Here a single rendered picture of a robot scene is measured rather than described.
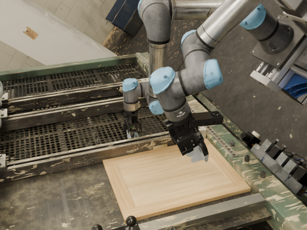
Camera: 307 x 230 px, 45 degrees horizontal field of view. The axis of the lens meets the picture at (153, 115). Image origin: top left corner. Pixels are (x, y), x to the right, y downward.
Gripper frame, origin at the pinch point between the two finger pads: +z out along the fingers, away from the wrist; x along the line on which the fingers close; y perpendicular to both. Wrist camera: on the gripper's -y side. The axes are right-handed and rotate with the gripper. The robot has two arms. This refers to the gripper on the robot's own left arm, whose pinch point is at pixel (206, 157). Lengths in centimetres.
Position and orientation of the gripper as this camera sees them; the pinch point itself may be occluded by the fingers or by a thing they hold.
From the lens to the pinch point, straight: 122.3
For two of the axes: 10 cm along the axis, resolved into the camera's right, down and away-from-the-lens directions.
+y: -8.6, 5.0, -0.6
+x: 3.1, 4.4, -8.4
